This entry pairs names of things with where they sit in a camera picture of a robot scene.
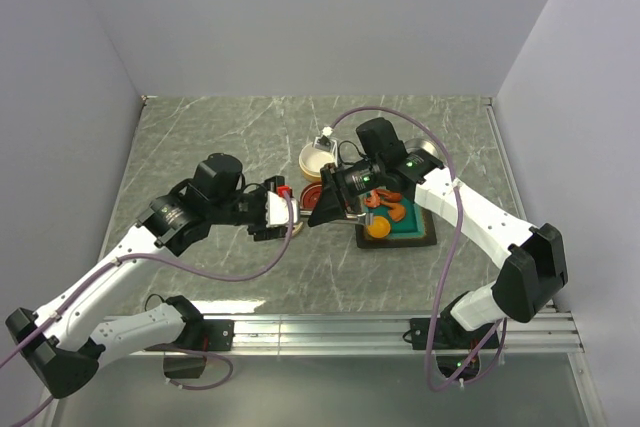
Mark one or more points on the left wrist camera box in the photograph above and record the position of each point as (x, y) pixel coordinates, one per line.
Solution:
(281, 208)

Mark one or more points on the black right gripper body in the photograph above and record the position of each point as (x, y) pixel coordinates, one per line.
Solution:
(359, 179)

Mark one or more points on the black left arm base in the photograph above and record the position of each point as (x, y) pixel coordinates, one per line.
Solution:
(199, 333)

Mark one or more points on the dark red steel-lined container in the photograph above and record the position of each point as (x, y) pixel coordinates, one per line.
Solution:
(417, 144)

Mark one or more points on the aluminium mounting rail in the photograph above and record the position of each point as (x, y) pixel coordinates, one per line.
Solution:
(360, 334)

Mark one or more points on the red toy shrimp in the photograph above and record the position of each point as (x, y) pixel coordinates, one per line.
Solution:
(373, 200)

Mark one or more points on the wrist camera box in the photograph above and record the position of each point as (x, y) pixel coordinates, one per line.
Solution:
(325, 140)
(281, 208)

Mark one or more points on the square teal ceramic plate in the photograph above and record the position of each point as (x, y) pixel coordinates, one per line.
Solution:
(417, 229)

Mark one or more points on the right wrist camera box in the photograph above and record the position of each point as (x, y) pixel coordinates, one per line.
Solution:
(325, 140)

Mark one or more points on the orange egg tart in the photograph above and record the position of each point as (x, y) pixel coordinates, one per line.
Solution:
(379, 228)

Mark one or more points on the orange chicken drumstick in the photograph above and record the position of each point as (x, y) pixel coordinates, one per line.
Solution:
(396, 211)

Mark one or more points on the cream round lid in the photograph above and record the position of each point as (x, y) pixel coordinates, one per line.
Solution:
(297, 229)

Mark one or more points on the dark red round lid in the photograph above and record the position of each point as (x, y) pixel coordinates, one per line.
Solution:
(310, 196)

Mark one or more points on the metal food tongs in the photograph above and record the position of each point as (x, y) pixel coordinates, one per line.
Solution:
(333, 214)

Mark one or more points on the cream round container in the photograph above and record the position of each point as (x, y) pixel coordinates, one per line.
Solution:
(311, 160)

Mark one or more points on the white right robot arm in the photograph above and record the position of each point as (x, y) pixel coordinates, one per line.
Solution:
(531, 259)

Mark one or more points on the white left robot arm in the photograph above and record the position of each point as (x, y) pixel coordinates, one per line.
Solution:
(69, 339)

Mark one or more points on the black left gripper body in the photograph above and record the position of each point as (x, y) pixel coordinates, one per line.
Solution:
(249, 210)

